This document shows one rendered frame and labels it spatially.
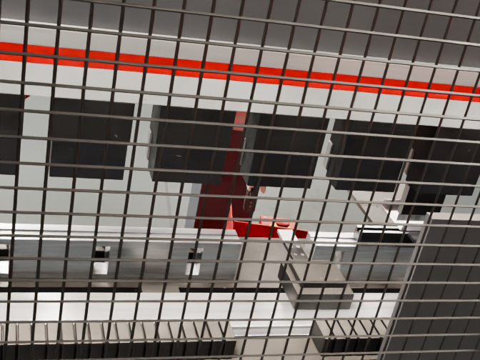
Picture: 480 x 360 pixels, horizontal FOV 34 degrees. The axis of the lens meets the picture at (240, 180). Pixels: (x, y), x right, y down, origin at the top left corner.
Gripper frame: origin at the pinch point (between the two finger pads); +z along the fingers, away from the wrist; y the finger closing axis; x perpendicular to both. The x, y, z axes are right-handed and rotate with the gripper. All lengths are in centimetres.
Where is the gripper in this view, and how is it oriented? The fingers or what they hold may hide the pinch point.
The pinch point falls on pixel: (249, 203)
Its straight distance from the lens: 213.8
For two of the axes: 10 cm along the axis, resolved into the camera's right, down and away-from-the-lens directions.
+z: -1.8, 9.1, 3.7
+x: -9.8, -1.4, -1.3
